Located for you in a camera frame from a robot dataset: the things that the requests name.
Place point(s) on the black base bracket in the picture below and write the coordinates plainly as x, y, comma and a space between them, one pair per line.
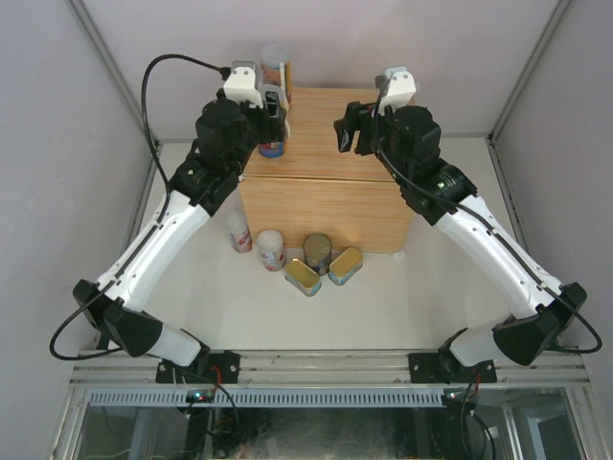
223, 367
433, 367

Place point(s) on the slotted cable duct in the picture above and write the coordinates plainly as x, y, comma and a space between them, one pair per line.
270, 398

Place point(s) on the right rectangular gold tin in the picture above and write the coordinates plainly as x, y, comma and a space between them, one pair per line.
349, 262

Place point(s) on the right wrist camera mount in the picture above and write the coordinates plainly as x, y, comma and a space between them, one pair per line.
396, 86

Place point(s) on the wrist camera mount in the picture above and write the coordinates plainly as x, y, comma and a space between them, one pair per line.
242, 85
396, 86

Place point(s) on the aluminium mounting rail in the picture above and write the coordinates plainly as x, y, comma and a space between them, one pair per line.
366, 368

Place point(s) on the white lid can colourful label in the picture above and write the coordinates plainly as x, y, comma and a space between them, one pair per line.
273, 141

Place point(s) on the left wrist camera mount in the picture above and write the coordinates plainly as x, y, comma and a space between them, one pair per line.
242, 85

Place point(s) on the right black base bracket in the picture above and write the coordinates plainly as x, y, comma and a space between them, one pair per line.
433, 367

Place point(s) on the tall can with spoon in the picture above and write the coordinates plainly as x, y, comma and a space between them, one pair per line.
276, 69

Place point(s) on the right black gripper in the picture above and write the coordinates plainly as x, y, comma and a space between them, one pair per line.
359, 117

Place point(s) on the rectangular gold tin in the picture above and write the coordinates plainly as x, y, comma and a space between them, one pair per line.
349, 262
302, 277

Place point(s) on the left black base bracket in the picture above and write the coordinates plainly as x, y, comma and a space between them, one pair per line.
223, 367

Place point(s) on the white lid can red label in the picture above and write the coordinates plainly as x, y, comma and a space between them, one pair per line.
238, 232

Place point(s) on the left rectangular gold tin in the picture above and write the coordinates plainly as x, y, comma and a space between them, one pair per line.
302, 277

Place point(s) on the wooden cube shelf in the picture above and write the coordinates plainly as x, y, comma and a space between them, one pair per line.
314, 188

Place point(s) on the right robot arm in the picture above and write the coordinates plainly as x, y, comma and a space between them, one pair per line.
407, 142

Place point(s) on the dark round tin can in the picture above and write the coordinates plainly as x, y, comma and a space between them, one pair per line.
317, 250

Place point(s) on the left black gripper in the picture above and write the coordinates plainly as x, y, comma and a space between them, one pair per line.
271, 127

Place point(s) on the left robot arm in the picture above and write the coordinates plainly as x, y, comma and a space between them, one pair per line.
227, 132

